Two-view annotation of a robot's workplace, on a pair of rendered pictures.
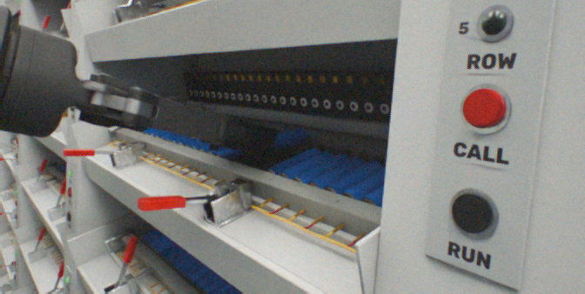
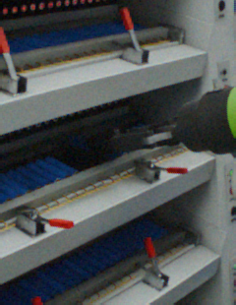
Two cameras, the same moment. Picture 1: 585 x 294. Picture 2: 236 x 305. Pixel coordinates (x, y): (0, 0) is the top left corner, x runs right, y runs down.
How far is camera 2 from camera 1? 1.28 m
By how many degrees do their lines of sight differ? 93
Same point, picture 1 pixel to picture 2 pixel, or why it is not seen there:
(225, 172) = (117, 167)
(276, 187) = (148, 152)
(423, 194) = not seen: hidden behind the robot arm
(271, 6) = (171, 69)
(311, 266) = (189, 161)
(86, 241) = not seen: outside the picture
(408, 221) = not seen: hidden behind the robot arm
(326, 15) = (187, 71)
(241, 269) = (175, 185)
